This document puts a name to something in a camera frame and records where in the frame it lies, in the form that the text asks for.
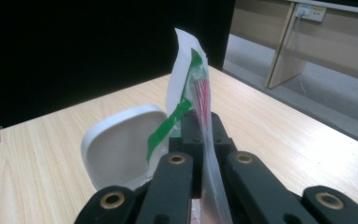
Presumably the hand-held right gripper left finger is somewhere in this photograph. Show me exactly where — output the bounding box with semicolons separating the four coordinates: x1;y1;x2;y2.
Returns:
168;109;205;157

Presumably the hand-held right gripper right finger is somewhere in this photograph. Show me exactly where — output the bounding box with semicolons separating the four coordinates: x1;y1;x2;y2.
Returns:
210;112;238;157

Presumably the white jug with handle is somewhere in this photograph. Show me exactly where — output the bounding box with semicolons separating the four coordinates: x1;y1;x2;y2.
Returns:
80;105;171;191

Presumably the pink and white plastic bag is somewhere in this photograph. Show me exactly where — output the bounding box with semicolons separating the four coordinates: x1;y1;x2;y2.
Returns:
145;27;235;224

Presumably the light wooden desk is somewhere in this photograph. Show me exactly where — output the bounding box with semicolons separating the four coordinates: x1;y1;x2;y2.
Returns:
229;0;358;90

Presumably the thin white cable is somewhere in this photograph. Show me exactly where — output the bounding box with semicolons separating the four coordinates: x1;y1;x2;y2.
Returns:
293;15;355;132

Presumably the white wall socket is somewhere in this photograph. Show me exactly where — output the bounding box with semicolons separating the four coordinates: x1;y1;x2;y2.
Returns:
294;3;327;23

